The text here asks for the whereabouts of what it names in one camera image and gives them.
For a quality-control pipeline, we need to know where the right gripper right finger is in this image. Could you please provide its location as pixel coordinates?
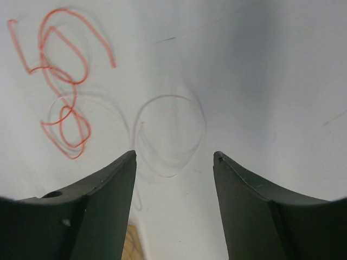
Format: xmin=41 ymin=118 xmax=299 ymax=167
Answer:
xmin=213 ymin=152 xmax=346 ymax=259

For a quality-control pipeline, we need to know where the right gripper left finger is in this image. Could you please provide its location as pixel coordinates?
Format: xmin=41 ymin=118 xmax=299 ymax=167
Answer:
xmin=1 ymin=151 xmax=137 ymax=259

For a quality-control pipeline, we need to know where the orange thin cable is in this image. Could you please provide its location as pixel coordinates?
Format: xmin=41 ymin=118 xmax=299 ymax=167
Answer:
xmin=7 ymin=8 xmax=117 ymax=160

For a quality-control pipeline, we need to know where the white thin cable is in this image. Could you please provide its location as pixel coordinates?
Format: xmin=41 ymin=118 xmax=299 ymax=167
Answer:
xmin=47 ymin=92 xmax=207 ymax=211

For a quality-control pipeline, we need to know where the amber plastic bin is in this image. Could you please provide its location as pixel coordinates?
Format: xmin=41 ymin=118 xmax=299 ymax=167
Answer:
xmin=121 ymin=223 xmax=145 ymax=260

